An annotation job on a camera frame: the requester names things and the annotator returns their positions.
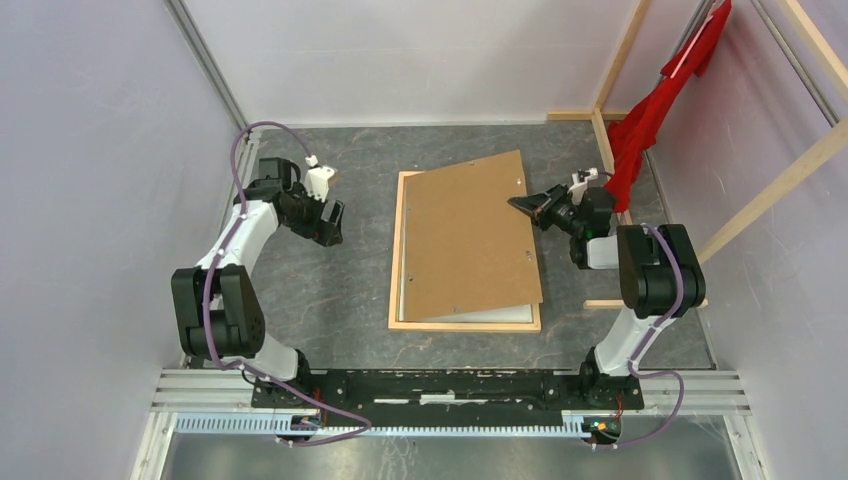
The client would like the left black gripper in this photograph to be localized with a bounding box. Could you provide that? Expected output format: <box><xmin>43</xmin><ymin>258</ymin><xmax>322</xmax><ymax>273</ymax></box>
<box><xmin>283</xmin><ymin>183</ymin><xmax>345</xmax><ymax>248</ymax></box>

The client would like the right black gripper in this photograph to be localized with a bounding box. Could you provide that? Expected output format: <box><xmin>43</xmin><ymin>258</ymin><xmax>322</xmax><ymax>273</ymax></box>
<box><xmin>507</xmin><ymin>183</ymin><xmax>583</xmax><ymax>236</ymax></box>

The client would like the brown backing board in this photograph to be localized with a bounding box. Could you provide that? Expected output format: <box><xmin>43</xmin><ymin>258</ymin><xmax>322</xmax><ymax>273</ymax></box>
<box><xmin>402</xmin><ymin>150</ymin><xmax>543</xmax><ymax>321</ymax></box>

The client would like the printed colour photo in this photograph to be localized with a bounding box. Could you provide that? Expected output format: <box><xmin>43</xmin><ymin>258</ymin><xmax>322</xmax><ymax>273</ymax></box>
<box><xmin>397</xmin><ymin>176</ymin><xmax>537</xmax><ymax>325</ymax></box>

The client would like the wooden picture frame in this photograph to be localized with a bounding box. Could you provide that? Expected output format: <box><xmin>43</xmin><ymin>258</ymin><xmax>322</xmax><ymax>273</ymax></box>
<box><xmin>387</xmin><ymin>171</ymin><xmax>542</xmax><ymax>334</ymax></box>

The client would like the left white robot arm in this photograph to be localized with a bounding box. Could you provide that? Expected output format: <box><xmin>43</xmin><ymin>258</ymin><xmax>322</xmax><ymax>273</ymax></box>
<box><xmin>171</xmin><ymin>156</ymin><xmax>344</xmax><ymax>408</ymax></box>

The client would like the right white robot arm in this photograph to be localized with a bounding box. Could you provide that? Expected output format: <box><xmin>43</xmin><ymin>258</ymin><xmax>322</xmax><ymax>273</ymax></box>
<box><xmin>508</xmin><ymin>185</ymin><xmax>706</xmax><ymax>408</ymax></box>

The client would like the red cloth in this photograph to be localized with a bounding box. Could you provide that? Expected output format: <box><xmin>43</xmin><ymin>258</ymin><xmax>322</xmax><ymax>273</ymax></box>
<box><xmin>604</xmin><ymin>0</ymin><xmax>732</xmax><ymax>213</ymax></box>

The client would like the wooden stand structure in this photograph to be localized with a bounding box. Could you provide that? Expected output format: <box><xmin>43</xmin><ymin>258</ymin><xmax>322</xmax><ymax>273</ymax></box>
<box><xmin>547</xmin><ymin>0</ymin><xmax>848</xmax><ymax>311</ymax></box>

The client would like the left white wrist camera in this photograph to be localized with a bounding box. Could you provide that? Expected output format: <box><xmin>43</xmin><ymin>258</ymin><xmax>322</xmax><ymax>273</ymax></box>
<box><xmin>303</xmin><ymin>155</ymin><xmax>338</xmax><ymax>202</ymax></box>

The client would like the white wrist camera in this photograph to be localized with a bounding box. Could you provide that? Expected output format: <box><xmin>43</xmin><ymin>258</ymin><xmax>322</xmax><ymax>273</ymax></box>
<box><xmin>303</xmin><ymin>155</ymin><xmax>338</xmax><ymax>202</ymax></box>
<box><xmin>568</xmin><ymin>168</ymin><xmax>599</xmax><ymax>205</ymax></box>

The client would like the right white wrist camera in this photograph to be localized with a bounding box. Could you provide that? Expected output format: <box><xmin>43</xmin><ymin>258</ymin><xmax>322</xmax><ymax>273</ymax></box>
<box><xmin>568</xmin><ymin>168</ymin><xmax>599</xmax><ymax>205</ymax></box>

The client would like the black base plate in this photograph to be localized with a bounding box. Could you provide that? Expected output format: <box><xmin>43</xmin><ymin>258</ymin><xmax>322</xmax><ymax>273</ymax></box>
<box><xmin>251</xmin><ymin>369</ymin><xmax>645</xmax><ymax>428</ymax></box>

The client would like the aluminium rail base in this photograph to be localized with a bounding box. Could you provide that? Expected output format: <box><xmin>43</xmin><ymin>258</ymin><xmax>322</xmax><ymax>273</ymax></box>
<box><xmin>152</xmin><ymin>370</ymin><xmax>751</xmax><ymax>440</ymax></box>

